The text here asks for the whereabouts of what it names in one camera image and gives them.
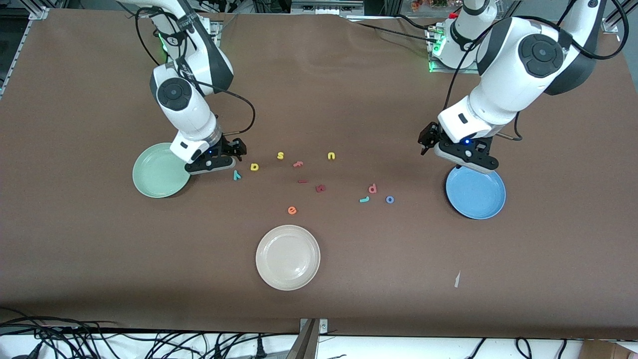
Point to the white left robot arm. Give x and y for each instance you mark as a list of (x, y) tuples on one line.
[(508, 75)]

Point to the white paper scrap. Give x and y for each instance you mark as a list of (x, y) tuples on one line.
[(457, 280)]

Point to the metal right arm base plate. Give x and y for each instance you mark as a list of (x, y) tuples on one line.
[(216, 35)]

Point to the orange flower decoration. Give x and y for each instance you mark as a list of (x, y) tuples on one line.
[(428, 4)]

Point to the teal letter y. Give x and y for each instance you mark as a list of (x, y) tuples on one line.
[(237, 175)]

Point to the brown cardboard box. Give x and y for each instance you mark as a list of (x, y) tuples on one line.
[(608, 351)]

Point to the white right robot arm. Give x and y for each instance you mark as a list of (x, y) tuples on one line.
[(192, 104)]

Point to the silver metal bracket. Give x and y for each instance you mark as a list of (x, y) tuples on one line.
[(323, 326)]

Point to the blue plate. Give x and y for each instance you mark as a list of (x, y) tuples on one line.
[(476, 194)]

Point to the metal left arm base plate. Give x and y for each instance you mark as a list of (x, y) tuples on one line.
[(448, 71)]

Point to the green plate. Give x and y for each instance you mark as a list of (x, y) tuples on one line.
[(157, 174)]

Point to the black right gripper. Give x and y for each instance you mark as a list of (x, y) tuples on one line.
[(231, 147)]

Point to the grey brown beam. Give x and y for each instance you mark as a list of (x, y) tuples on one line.
[(305, 346)]

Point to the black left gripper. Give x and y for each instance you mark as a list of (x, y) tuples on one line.
[(428, 135)]

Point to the beige plate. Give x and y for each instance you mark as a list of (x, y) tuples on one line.
[(288, 258)]

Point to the grey metal box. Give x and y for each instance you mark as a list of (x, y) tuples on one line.
[(326, 6)]

